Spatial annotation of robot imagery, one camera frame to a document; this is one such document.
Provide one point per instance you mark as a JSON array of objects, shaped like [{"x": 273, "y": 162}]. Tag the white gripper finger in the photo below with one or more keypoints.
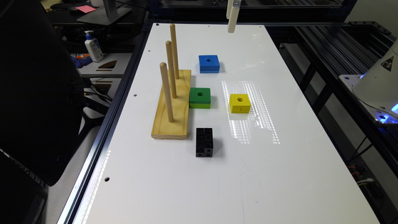
[
  {"x": 229, "y": 8},
  {"x": 234, "y": 16}
]

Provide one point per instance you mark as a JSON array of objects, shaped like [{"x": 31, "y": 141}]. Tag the blue block with hole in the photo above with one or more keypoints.
[{"x": 209, "y": 64}]

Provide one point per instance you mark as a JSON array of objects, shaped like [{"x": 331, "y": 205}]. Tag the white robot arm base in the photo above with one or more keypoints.
[{"x": 376, "y": 89}]

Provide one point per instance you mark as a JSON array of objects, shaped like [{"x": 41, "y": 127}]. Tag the yellow block with hole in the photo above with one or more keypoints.
[{"x": 239, "y": 103}]

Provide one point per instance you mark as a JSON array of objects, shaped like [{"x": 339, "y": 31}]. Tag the green block with hole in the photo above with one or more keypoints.
[{"x": 200, "y": 98}]

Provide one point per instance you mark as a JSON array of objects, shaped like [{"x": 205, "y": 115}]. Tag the black cube block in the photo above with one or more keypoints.
[{"x": 204, "y": 142}]

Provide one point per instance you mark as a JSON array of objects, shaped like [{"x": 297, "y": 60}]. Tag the far wooden peg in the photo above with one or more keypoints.
[{"x": 174, "y": 49}]

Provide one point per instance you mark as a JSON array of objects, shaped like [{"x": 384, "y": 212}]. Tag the wooden peg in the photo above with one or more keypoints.
[
  {"x": 170, "y": 59},
  {"x": 174, "y": 49},
  {"x": 167, "y": 93}
]

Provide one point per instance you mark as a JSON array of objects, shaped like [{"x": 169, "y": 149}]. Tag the middle wooden peg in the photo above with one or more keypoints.
[{"x": 170, "y": 59}]

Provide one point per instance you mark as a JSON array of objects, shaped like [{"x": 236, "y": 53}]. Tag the near wooden peg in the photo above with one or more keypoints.
[{"x": 167, "y": 93}]

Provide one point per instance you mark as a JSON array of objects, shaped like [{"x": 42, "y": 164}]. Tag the grey monitor stand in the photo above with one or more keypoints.
[{"x": 106, "y": 12}]

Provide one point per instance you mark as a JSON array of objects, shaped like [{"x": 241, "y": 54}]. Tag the wooden peg base board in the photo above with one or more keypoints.
[{"x": 162, "y": 127}]

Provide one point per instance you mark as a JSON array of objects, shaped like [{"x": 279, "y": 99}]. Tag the white lotion pump bottle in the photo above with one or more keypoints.
[{"x": 93, "y": 47}]

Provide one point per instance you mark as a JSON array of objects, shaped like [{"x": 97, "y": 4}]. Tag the pink sticky note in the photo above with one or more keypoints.
[{"x": 85, "y": 8}]

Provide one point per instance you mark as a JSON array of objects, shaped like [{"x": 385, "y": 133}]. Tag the blue tool on desk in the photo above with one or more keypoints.
[{"x": 81, "y": 62}]

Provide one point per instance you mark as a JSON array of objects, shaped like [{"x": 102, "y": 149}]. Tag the black office chair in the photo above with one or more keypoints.
[{"x": 41, "y": 92}]

